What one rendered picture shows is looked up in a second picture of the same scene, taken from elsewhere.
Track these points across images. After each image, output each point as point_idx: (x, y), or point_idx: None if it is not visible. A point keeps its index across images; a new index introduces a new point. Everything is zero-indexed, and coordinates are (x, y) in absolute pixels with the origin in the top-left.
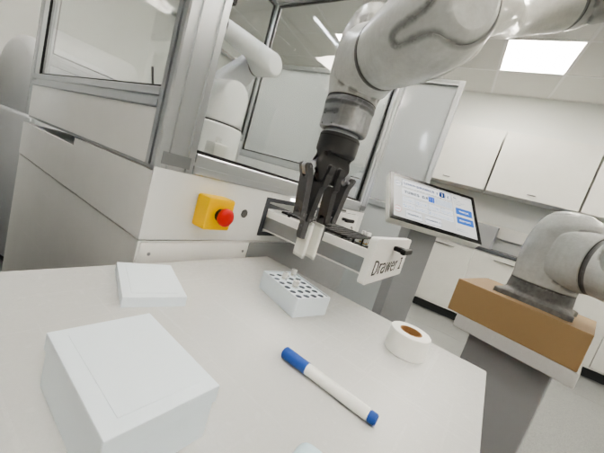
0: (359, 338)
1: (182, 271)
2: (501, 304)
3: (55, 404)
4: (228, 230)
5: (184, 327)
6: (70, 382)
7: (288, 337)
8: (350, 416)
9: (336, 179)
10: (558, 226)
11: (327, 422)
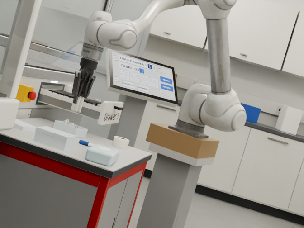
0: (102, 143)
1: None
2: (169, 133)
3: (43, 140)
4: (25, 102)
5: None
6: (52, 132)
7: (77, 140)
8: None
9: (88, 77)
10: (193, 91)
11: None
